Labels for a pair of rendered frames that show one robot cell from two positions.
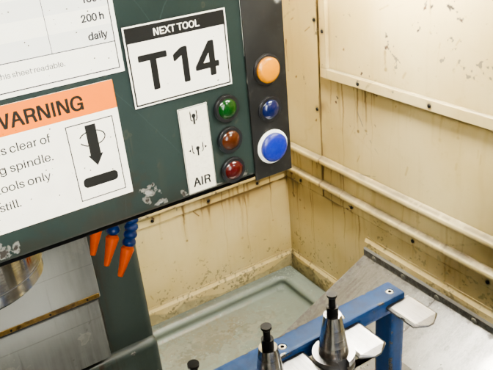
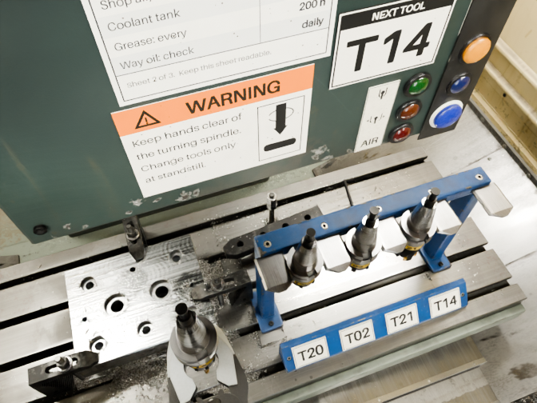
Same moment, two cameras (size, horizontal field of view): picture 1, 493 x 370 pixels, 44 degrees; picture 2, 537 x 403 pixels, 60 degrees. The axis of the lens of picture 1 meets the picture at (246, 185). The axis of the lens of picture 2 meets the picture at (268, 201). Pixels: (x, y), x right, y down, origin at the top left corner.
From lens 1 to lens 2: 0.25 m
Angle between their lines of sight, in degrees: 31
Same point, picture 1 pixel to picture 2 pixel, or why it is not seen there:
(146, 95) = (344, 77)
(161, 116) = (352, 93)
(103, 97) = (300, 80)
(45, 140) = (236, 117)
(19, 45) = (228, 37)
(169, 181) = (339, 143)
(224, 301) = not seen: hidden behind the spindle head
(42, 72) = (246, 61)
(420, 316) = (498, 207)
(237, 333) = not seen: hidden behind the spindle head
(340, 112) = not seen: outside the picture
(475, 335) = (524, 186)
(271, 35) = (497, 15)
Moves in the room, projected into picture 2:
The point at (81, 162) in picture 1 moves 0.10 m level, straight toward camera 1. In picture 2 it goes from (265, 133) to (280, 233)
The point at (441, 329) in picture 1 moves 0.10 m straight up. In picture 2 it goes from (498, 173) to (512, 152)
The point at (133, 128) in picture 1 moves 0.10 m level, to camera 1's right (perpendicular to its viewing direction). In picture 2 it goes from (321, 105) to (441, 119)
